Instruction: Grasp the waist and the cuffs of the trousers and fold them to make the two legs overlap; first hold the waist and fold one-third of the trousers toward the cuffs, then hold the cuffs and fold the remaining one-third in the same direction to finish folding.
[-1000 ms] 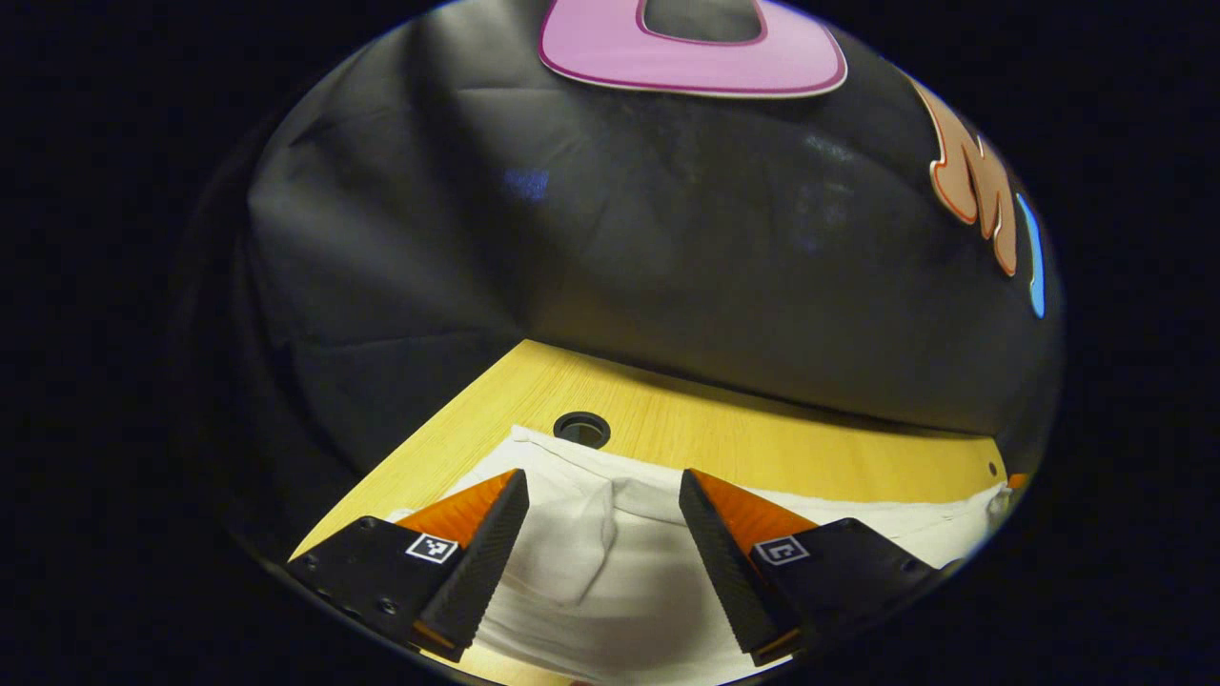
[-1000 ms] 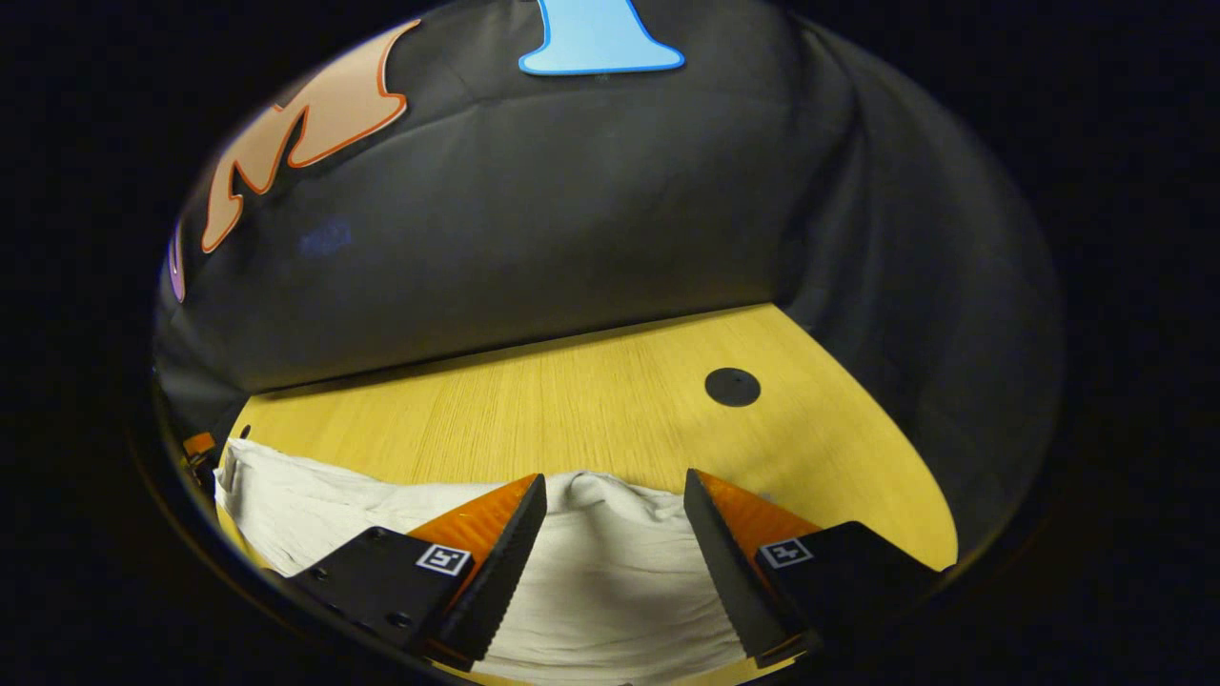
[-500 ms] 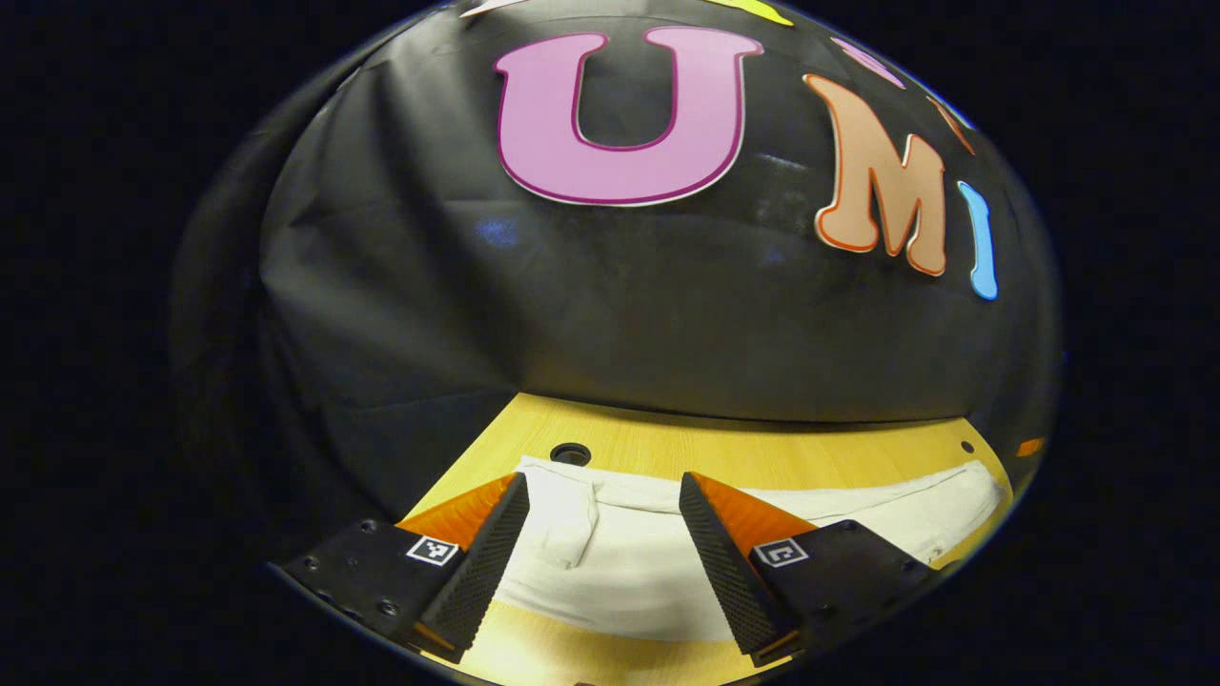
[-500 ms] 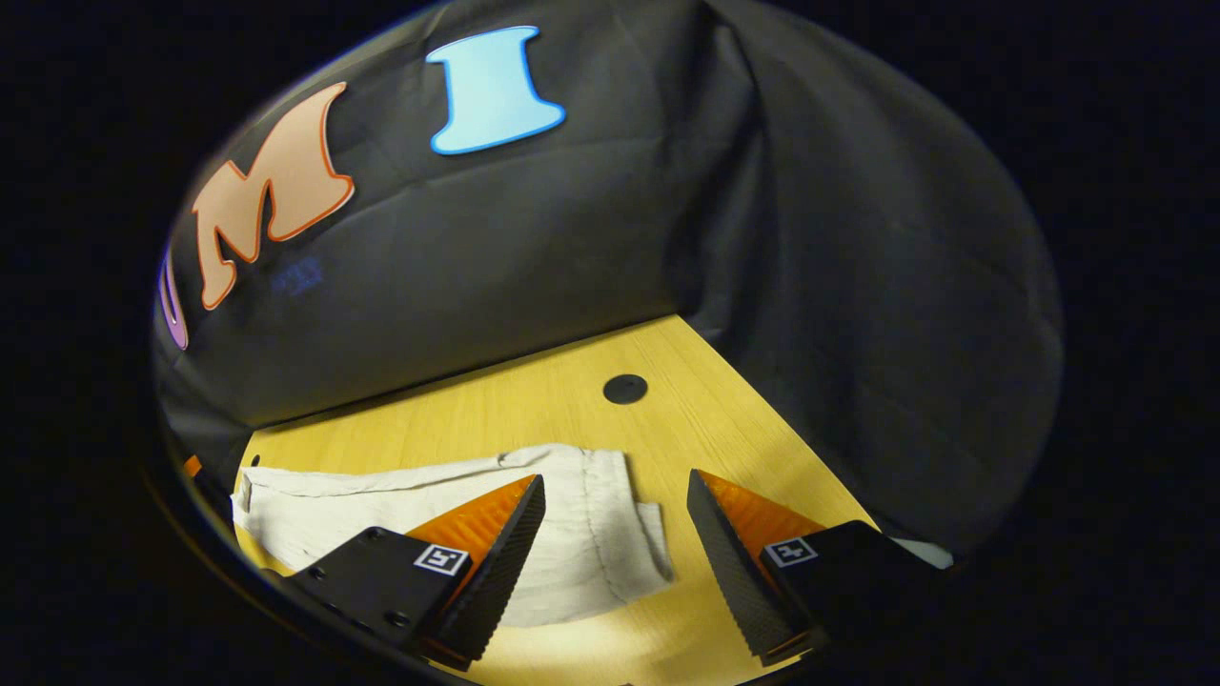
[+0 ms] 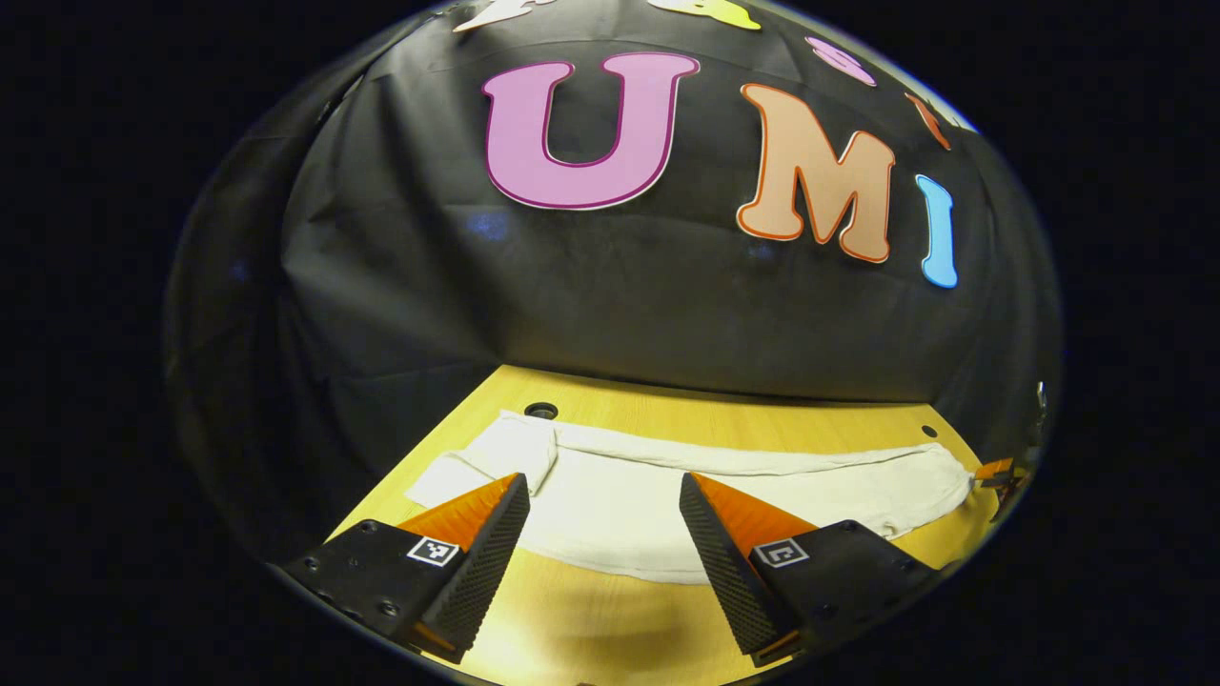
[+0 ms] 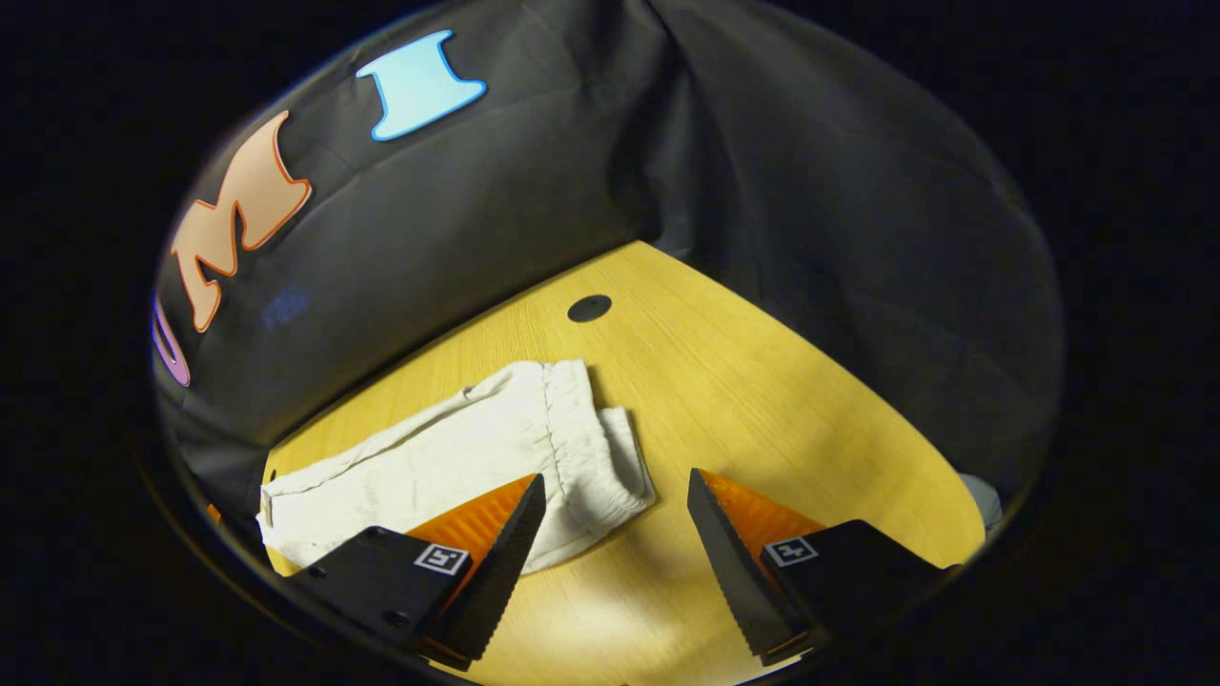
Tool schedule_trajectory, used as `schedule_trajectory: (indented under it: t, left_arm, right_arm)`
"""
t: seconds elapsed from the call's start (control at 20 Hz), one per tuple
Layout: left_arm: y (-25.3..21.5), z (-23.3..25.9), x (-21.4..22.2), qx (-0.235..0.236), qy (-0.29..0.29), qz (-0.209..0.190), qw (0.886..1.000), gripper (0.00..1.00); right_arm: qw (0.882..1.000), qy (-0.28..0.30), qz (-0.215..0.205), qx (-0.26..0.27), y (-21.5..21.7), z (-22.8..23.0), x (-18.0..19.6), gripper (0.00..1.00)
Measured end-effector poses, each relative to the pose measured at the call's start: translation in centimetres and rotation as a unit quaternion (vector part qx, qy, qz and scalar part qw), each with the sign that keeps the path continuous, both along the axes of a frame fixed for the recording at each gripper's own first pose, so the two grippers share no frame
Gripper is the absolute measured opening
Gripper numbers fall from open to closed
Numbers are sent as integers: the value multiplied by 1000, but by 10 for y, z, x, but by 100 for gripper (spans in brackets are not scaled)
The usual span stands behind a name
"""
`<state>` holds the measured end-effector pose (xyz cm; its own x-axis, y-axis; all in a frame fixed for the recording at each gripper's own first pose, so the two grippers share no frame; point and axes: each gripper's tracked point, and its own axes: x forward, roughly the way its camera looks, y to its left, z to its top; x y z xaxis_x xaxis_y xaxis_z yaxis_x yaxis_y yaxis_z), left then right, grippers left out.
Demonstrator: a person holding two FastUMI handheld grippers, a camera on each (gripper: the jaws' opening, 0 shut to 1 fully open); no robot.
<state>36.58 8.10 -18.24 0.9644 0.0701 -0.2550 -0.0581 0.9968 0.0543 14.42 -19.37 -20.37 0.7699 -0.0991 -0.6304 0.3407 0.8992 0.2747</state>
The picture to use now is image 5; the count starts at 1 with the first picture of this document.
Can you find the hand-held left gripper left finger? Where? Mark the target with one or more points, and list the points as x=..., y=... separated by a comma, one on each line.
x=481, y=572

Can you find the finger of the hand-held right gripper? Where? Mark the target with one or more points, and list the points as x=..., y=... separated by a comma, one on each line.
x=994, y=470

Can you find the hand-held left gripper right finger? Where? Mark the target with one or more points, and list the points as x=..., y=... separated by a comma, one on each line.
x=724, y=572

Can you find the white jeans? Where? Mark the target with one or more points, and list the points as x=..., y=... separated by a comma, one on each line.
x=620, y=514

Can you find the black backdrop cloth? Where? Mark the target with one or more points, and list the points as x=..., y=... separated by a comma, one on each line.
x=620, y=305

